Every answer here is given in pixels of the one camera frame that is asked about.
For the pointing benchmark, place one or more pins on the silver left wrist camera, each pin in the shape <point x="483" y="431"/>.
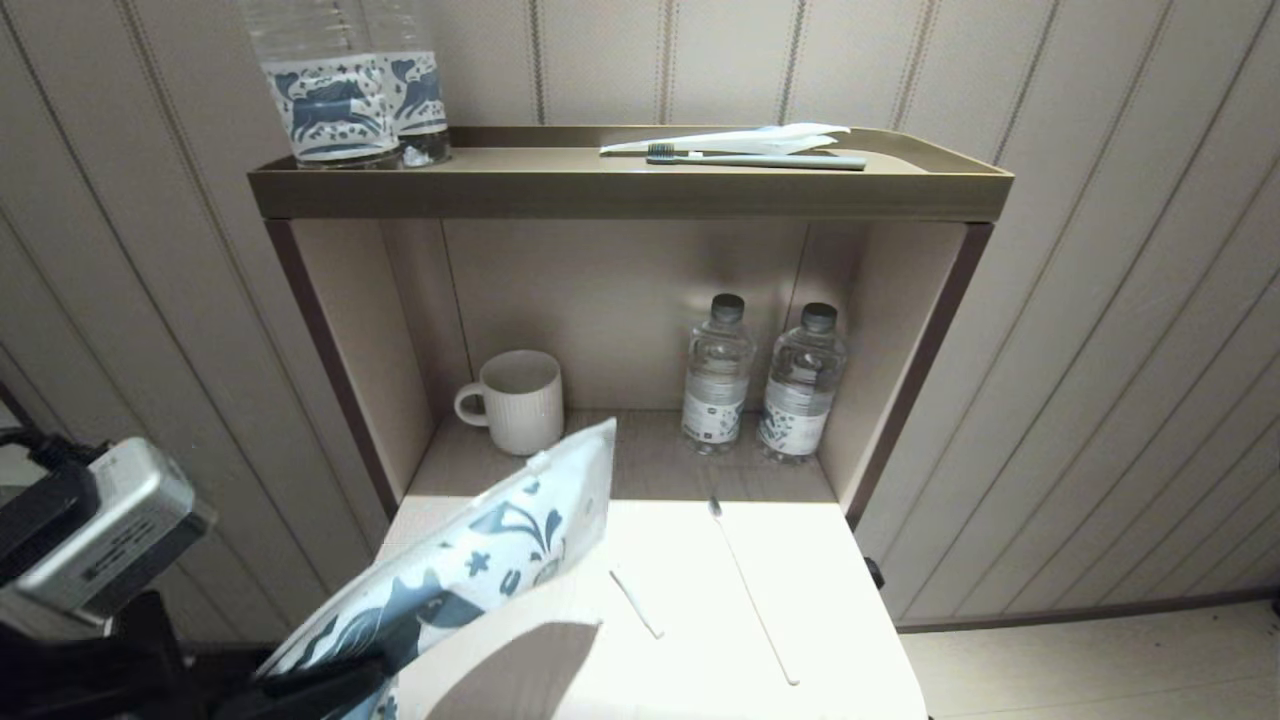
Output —
<point x="120" y="530"/>

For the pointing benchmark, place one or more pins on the small water bottle grey cap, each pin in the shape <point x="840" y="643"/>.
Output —
<point x="800" y="400"/>
<point x="715" y="390"/>

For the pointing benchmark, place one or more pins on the brass coloured shelf tray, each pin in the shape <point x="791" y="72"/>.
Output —
<point x="620" y="195"/>

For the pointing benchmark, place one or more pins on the small white toothpaste tube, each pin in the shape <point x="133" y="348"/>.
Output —
<point x="635" y="602"/>

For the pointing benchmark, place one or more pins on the white paper wrapper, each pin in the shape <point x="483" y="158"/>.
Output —
<point x="760" y="140"/>

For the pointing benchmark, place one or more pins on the large bottle blue deer label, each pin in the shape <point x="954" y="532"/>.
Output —
<point x="330" y="105"/>
<point x="420" y="90"/>

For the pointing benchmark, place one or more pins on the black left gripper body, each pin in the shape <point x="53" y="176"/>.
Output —
<point x="80" y="670"/>

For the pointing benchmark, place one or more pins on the beige wooden shelf cabinet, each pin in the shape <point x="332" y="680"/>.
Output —
<point x="600" y="300"/>

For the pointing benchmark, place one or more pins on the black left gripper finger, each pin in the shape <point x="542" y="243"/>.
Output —
<point x="320" y="685"/>

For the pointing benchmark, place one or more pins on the grey green toothbrush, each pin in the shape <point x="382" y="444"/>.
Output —
<point x="775" y="161"/>

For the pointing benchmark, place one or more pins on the white toothbrush dark bristles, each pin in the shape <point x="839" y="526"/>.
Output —
<point x="750" y="590"/>

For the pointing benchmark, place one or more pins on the white ribbed ceramic mug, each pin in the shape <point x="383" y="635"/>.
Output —
<point x="525" y="400"/>

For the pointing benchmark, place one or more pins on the blue white patterned zip pouch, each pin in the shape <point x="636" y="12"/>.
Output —
<point x="480" y="560"/>

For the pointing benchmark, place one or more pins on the small black cabinet knob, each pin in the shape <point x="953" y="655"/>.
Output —
<point x="874" y="572"/>

